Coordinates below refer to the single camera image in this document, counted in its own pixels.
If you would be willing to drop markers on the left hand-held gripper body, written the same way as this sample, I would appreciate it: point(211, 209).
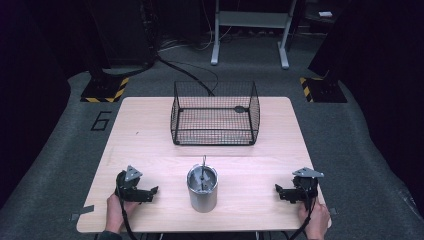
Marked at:
point(128, 191)

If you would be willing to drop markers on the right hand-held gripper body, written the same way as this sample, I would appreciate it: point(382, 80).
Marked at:
point(303, 190)

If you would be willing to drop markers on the person's left hand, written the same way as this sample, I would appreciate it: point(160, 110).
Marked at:
point(115, 213)

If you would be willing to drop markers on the person's right hand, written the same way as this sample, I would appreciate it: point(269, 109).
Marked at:
point(316, 221)

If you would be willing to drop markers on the small grey tape piece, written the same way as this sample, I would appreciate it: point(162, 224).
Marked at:
point(333, 211)

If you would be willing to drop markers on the steel cylindrical cup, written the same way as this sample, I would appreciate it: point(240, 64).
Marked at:
point(202, 198)

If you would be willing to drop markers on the large grey tape piece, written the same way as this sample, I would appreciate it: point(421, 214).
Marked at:
point(83, 211)

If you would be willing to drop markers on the black stand base striped tape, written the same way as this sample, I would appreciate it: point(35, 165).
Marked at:
point(103, 90)
point(325, 90)

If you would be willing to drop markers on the black column stand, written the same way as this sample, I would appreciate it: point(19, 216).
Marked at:
point(120, 33)

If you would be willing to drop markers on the small white box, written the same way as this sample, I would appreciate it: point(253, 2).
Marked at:
point(325, 14)

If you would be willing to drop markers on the white metal desk frame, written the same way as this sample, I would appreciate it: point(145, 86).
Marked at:
point(253, 20)

